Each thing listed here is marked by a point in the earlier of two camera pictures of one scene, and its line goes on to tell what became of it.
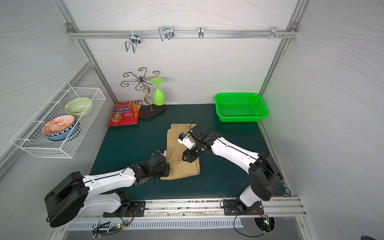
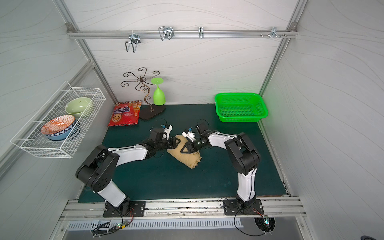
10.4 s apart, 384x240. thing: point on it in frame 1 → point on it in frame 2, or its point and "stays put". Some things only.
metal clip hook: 167,32 stays put
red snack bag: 125,113 stays put
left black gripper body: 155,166 → 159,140
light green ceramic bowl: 78,107 stays put
